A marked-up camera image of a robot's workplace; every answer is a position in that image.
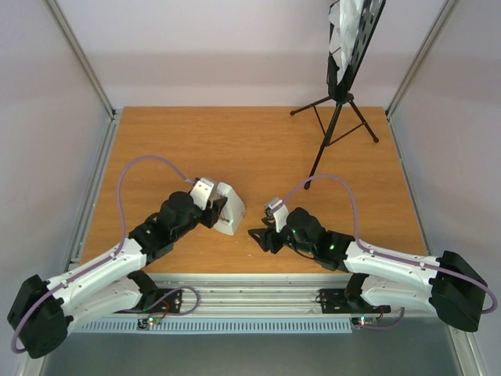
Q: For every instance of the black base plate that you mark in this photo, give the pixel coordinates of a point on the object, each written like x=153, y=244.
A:
x=165, y=299
x=333, y=300

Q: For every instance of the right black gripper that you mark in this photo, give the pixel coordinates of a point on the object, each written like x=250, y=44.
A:
x=272, y=239

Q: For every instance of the aluminium rail base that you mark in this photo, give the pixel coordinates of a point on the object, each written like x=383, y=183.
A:
x=214, y=296

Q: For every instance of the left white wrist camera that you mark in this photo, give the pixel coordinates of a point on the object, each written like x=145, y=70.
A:
x=201, y=192

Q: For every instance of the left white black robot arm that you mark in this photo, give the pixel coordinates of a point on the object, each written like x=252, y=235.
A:
x=43, y=310

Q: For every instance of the white sheet music paper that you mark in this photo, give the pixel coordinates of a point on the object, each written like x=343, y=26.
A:
x=344, y=17

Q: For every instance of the white metronome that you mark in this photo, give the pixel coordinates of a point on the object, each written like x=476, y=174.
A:
x=233, y=211

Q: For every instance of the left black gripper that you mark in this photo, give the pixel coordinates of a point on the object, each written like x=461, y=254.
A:
x=214, y=213

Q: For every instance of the right aluminium frame post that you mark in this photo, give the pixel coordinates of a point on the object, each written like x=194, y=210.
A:
x=444, y=13

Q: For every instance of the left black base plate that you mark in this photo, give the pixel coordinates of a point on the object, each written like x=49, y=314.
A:
x=165, y=299

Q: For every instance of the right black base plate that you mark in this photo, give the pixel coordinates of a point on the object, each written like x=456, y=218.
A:
x=333, y=300

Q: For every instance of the left aluminium frame post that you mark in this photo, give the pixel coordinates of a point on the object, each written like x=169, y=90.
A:
x=70, y=37

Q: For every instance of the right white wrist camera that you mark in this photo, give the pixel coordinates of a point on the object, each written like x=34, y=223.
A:
x=276, y=213

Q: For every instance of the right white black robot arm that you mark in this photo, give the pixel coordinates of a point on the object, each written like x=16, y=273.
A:
x=446, y=286

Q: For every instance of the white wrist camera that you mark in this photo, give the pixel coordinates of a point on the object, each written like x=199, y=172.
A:
x=276, y=213
x=201, y=192

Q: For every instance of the black music stand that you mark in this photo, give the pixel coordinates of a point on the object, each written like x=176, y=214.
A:
x=339, y=82

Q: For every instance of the aluminium frame post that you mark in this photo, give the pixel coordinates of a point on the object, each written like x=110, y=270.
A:
x=70, y=37
x=444, y=13

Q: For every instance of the grey slotted cable duct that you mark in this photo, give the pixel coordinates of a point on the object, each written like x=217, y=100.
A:
x=186, y=325

